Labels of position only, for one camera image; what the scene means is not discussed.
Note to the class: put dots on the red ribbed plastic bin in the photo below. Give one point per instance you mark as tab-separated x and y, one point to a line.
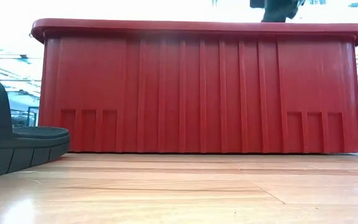
197	93

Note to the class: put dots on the black rubber slide sandal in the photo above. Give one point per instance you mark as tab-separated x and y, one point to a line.
11	146

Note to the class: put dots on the dark framed stand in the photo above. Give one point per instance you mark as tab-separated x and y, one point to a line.
33	116

